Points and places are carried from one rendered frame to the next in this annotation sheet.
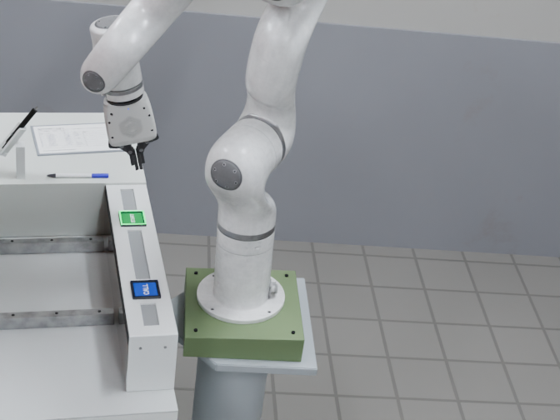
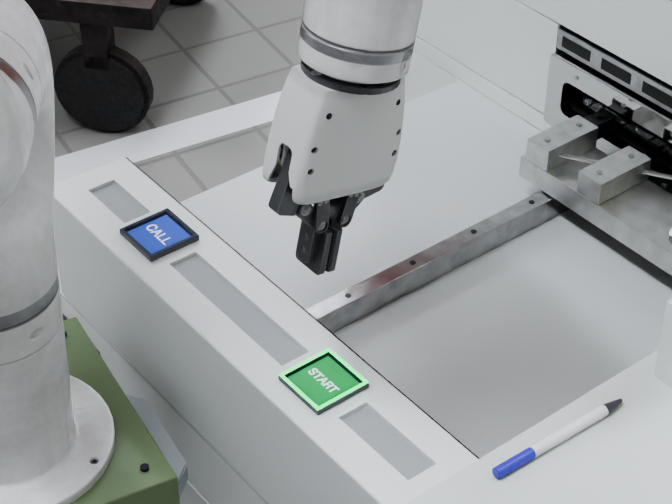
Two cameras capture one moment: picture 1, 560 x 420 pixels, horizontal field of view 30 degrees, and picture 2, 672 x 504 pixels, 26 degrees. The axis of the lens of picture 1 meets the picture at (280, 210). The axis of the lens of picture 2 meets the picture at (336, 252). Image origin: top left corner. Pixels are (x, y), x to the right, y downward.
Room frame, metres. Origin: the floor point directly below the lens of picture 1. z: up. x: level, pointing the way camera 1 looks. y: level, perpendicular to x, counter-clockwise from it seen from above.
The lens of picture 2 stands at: (2.77, 0.00, 1.83)
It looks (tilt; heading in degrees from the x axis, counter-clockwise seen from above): 39 degrees down; 159
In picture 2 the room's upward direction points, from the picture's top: straight up
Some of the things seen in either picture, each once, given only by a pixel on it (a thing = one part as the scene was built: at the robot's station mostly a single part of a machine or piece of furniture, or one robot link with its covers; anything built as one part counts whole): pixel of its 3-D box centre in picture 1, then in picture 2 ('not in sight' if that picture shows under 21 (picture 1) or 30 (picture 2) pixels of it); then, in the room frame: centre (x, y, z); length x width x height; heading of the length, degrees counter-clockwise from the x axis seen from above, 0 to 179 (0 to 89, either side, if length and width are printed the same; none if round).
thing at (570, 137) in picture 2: not in sight; (562, 142); (1.59, 0.74, 0.89); 0.08 x 0.03 x 0.03; 107
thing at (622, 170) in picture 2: not in sight; (613, 174); (1.67, 0.76, 0.89); 0.08 x 0.03 x 0.03; 107
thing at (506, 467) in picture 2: (77, 175); (560, 436); (2.06, 0.47, 0.97); 0.14 x 0.01 x 0.01; 105
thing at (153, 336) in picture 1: (137, 279); (241, 364); (1.80, 0.28, 0.89); 0.55 x 0.09 x 0.14; 17
